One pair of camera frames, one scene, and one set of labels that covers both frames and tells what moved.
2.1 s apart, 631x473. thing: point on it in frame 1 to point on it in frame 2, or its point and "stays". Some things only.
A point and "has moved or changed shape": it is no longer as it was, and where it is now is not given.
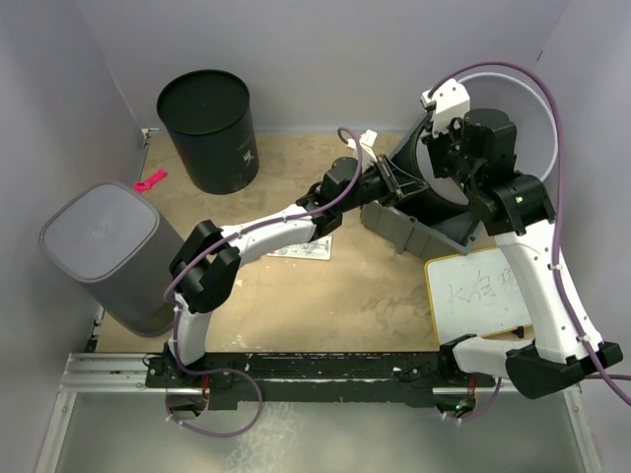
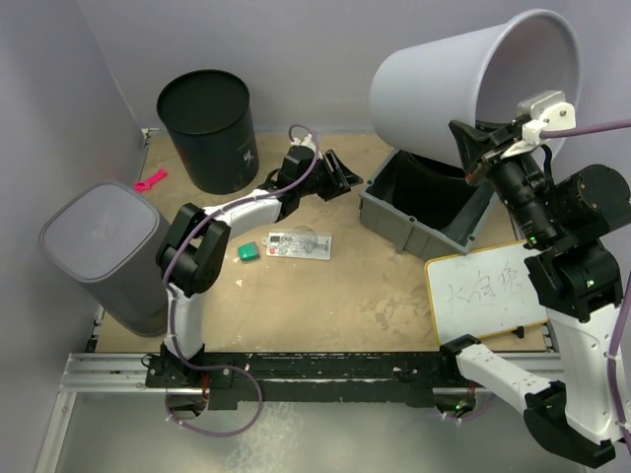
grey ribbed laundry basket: (112, 241) stays
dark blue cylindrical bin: (208, 115) stays
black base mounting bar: (236, 380) stays
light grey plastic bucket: (529, 109) has moved or changed shape
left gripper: (401, 184) to (335, 187)
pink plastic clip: (142, 186) stays
